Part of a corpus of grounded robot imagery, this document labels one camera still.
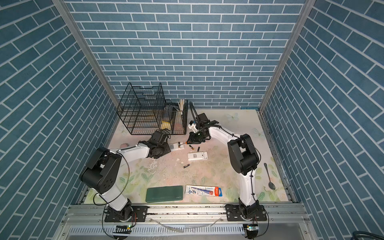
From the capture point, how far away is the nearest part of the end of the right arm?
0.73m

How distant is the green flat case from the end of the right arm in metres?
0.27

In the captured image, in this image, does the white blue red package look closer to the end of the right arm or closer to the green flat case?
the green flat case

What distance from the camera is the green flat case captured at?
786 millimetres
